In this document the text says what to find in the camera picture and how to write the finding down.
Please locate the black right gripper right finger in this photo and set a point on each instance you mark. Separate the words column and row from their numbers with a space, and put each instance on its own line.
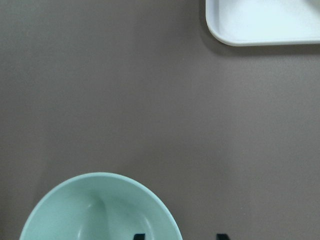
column 222, row 236

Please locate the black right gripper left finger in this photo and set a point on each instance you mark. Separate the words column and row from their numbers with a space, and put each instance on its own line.
column 139, row 236

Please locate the mint green bowl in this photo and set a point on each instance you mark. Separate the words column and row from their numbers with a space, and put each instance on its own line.
column 100, row 206

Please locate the cream serving tray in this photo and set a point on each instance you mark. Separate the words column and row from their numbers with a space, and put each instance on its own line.
column 248, row 23

